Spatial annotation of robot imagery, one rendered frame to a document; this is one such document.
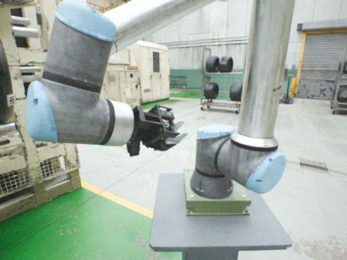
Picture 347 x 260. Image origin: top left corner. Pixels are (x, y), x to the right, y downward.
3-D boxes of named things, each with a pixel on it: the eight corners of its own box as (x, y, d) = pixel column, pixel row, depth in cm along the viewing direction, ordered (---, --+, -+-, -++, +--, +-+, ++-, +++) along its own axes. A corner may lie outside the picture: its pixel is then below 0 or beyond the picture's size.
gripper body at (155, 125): (182, 135, 45) (141, 129, 36) (159, 150, 50) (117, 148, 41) (173, 108, 48) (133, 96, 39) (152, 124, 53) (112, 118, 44)
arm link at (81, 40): (56, 7, 33) (41, 76, 34) (60, -17, 24) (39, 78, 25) (108, 30, 38) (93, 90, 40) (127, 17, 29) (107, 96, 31)
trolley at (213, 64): (241, 115, 555) (247, 43, 501) (199, 110, 623) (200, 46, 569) (246, 111, 607) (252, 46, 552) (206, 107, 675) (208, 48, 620)
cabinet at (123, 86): (122, 115, 548) (119, 69, 513) (107, 113, 576) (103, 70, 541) (142, 110, 624) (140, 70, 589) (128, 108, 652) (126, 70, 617)
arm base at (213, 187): (225, 174, 95) (227, 156, 92) (239, 198, 77) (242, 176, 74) (187, 175, 94) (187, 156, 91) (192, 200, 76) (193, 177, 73)
